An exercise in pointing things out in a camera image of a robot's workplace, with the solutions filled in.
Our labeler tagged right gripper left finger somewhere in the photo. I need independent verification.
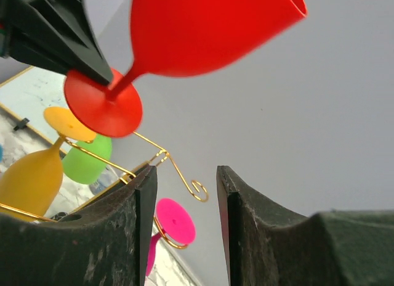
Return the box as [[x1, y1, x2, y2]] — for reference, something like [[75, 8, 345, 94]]
[[1, 166, 158, 285]]

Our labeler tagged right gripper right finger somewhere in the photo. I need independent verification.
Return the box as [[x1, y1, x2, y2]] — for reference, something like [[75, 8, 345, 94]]
[[216, 166, 393, 285]]

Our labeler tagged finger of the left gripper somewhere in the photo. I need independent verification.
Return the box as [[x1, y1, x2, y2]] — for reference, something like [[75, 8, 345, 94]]
[[1, 0, 113, 85]]

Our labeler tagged green wine glass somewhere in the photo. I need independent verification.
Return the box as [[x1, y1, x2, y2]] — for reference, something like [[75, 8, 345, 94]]
[[62, 134, 112, 184]]

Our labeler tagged orange wine glass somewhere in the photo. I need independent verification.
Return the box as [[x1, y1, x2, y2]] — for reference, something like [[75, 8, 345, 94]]
[[1, 107, 96, 221]]

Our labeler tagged red wine glass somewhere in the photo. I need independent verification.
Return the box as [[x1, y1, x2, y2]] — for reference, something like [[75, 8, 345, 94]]
[[64, 0, 307, 137]]

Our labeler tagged magenta wine glass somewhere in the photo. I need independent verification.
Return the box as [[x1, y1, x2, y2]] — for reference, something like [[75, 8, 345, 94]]
[[145, 198, 196, 276]]

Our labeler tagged gold framed whiteboard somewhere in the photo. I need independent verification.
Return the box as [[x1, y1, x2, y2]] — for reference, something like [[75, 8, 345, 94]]
[[1, 68, 66, 159]]

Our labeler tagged gold wire glass rack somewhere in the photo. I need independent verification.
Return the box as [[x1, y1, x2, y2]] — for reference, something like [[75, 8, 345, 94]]
[[0, 131, 209, 250]]

